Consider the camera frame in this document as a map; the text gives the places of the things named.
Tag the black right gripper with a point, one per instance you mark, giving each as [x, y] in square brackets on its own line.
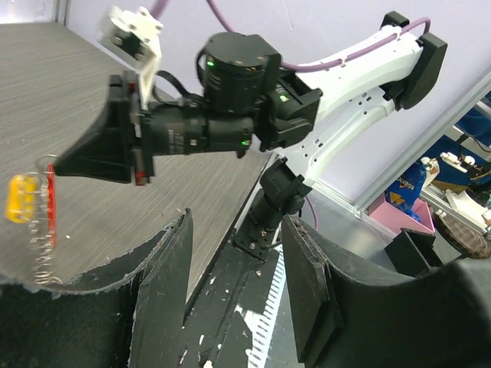
[117, 146]

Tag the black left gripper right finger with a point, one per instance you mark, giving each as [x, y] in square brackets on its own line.
[350, 312]

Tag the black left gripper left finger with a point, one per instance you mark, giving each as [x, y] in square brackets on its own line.
[126, 313]

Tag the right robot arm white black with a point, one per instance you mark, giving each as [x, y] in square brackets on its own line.
[249, 93]

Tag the silver keys with yellow tag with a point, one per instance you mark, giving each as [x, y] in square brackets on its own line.
[21, 198]

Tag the blue chips bag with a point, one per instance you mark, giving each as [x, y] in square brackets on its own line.
[405, 190]

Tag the black plastic box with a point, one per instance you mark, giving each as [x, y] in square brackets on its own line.
[411, 253]

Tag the pink storage box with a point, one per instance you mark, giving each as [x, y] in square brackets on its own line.
[384, 211]

